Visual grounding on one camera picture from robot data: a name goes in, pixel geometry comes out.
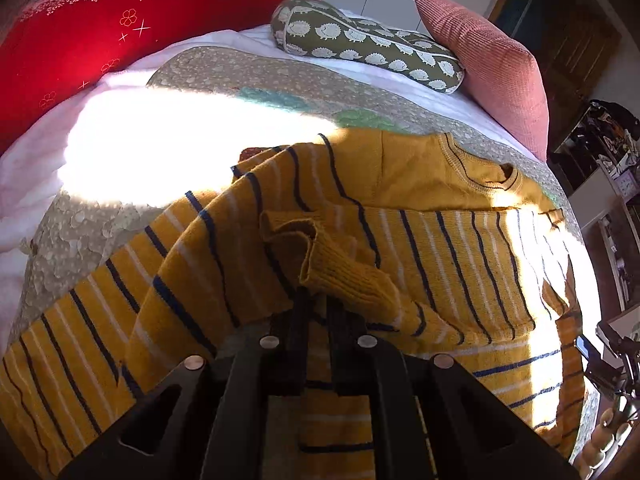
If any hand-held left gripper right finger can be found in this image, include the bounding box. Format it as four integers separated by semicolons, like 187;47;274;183
326;299;582;480

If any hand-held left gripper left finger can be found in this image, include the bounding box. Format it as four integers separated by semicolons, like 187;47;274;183
57;287;312;480

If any yellow striped knit sweater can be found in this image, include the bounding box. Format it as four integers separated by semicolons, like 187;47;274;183
0;127;588;480

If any person's right hand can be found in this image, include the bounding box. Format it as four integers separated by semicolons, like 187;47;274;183
570;402;633;471

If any white shelf unit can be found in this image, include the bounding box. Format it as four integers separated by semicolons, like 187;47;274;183
565;160;640;321

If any cluttered shoe rack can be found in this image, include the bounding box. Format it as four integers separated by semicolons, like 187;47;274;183
550;99;640;171

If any quilted heart patchwork bedspread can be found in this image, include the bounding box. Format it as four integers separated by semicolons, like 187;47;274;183
10;45;601;461

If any white bed sheet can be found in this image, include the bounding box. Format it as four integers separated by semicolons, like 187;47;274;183
0;7;543;341

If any green hedgehog print pillow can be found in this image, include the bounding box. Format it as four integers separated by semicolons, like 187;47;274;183
270;0;466;96

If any dark wooden door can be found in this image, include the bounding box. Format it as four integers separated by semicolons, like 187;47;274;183
490;0;623;111

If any red patterned pillow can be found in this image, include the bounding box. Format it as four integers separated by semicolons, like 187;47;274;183
0;0;323;156

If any pink corduroy pillow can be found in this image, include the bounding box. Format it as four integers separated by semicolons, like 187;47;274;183
411;0;551;163

